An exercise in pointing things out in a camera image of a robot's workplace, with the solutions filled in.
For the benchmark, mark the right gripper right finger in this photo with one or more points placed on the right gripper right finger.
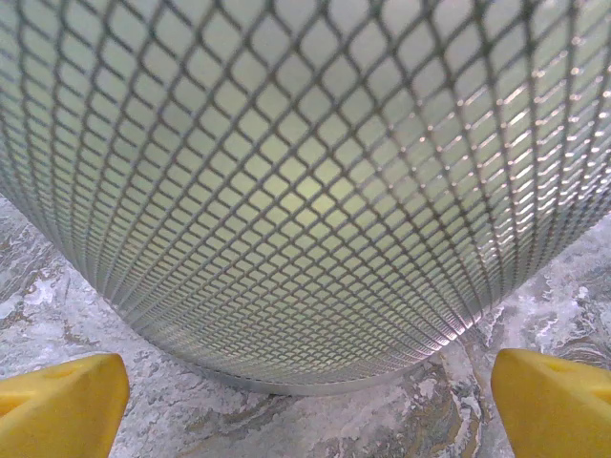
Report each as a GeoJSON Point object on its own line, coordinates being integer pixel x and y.
{"type": "Point", "coordinates": [558, 410]}

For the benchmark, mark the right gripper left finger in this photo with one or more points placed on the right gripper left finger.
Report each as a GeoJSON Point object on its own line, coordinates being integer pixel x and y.
{"type": "Point", "coordinates": [57, 410]}

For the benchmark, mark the translucent green waste bin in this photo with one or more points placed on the translucent green waste bin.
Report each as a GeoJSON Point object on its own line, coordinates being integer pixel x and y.
{"type": "Point", "coordinates": [305, 388]}

